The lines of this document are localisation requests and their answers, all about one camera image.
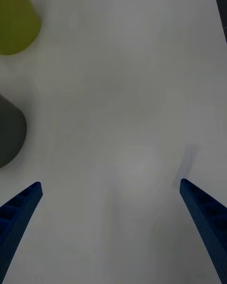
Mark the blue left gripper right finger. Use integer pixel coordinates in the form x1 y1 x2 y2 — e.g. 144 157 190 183
179 178 227 284

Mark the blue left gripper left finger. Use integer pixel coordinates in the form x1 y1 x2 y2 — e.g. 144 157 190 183
0 181 44 284

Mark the grey plastic waste bin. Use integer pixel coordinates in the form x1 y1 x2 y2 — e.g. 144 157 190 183
0 94 27 169

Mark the yellow-green plastic waste bin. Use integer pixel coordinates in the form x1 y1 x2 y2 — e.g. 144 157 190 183
0 0 41 56

